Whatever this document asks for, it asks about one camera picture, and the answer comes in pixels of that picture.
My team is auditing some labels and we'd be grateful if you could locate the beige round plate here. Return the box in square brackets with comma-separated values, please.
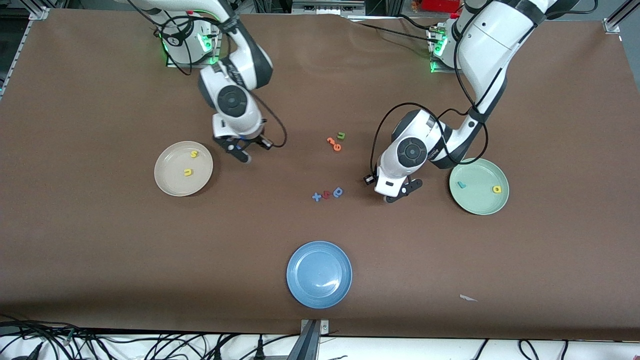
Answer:
[154, 141, 214, 197]

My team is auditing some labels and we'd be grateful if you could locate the green round plate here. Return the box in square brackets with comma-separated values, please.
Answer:
[448, 158, 510, 216]

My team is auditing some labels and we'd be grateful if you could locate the blue round plate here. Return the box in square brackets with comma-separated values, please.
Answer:
[286, 241, 353, 309]

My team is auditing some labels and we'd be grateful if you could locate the grey power strip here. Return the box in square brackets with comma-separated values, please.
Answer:
[292, 0, 366, 16]

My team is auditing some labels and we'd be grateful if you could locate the brown table cover sheet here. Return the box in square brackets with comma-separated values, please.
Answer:
[0, 9, 640, 342]

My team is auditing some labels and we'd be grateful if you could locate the red box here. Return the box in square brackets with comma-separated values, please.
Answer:
[422, 0, 462, 13]

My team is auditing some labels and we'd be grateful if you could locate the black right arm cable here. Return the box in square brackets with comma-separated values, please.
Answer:
[127, 0, 289, 149]

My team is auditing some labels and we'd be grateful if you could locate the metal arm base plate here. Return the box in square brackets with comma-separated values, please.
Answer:
[429, 22, 484, 75]
[166, 21, 222, 68]

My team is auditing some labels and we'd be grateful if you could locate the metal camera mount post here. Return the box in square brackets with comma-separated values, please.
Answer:
[287, 319, 331, 360]

